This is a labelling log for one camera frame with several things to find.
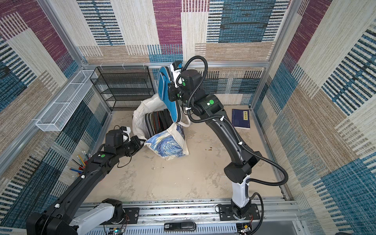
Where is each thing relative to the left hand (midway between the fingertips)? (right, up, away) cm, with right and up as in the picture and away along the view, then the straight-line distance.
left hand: (147, 140), depth 79 cm
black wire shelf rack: (-27, +35, +31) cm, 54 cm away
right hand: (+15, +26, -12) cm, 32 cm away
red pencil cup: (-35, -14, -1) cm, 38 cm away
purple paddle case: (-1, +8, +8) cm, 11 cm away
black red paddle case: (+5, +11, +13) cm, 18 cm away
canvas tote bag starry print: (+13, -3, +3) cm, 13 cm away
